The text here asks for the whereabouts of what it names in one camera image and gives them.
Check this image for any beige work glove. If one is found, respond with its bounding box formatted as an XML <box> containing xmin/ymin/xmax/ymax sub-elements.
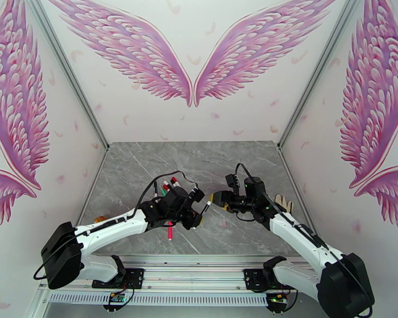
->
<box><xmin>274</xmin><ymin>193</ymin><xmax>295</xmax><ymax>213</ymax></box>

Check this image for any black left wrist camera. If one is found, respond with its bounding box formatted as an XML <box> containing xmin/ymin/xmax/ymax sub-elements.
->
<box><xmin>185</xmin><ymin>187</ymin><xmax>206</xmax><ymax>205</ymax></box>

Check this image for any black right camera cable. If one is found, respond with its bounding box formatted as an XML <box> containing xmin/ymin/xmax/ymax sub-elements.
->
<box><xmin>235</xmin><ymin>163</ymin><xmax>376</xmax><ymax>314</ymax></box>

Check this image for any black camera cable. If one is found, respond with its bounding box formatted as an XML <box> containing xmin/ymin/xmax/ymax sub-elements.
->
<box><xmin>132</xmin><ymin>170</ymin><xmax>200</xmax><ymax>217</ymax></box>
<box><xmin>235</xmin><ymin>163</ymin><xmax>376</xmax><ymax>314</ymax></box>

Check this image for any black left camera cable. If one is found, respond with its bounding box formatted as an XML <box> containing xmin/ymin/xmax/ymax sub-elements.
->
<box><xmin>132</xmin><ymin>170</ymin><xmax>200</xmax><ymax>217</ymax></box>

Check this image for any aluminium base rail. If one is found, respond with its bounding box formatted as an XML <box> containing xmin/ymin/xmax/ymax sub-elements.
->
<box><xmin>36</xmin><ymin>255</ymin><xmax>323</xmax><ymax>295</ymax></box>

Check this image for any perforated white cable tray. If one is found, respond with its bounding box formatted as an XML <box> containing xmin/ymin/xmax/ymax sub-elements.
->
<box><xmin>48</xmin><ymin>291</ymin><xmax>270</xmax><ymax>307</ymax></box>

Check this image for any aluminium frame post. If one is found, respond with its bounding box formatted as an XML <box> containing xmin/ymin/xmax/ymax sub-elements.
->
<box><xmin>278</xmin><ymin>0</ymin><xmax>366</xmax><ymax>152</ymax></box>

